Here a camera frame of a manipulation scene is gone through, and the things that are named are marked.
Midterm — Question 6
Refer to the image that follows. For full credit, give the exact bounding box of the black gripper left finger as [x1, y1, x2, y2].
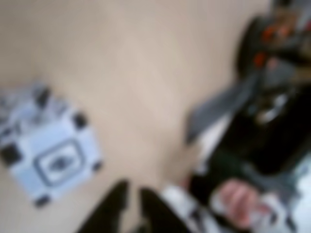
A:
[76, 179, 130, 233]

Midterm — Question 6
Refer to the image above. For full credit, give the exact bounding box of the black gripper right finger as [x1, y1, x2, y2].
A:
[135, 187, 192, 233]

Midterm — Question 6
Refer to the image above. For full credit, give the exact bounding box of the white cube zigzag symbol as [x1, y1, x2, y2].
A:
[0, 106, 105, 207]

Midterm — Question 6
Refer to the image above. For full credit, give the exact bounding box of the white cube crossed symbol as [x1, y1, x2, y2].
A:
[0, 81, 64, 115]

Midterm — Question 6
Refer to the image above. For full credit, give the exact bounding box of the person's hand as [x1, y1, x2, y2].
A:
[217, 179, 262, 228]

